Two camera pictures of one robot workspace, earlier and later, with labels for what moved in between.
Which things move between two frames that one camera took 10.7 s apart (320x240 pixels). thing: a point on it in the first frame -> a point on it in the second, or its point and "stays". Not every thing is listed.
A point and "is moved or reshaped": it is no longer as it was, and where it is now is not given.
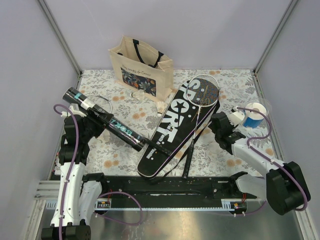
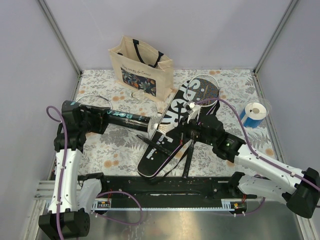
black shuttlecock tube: x=96 y=111 -> x=115 y=118
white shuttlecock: x=214 y=148 is moved or reshaped
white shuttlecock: x=161 y=105 stays
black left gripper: x=102 y=121 stays
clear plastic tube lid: x=268 y=106 stays
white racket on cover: x=202 y=91 stays
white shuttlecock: x=139 y=94 stays
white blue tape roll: x=253 y=119 stays
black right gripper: x=211 y=126 -> x=178 y=130
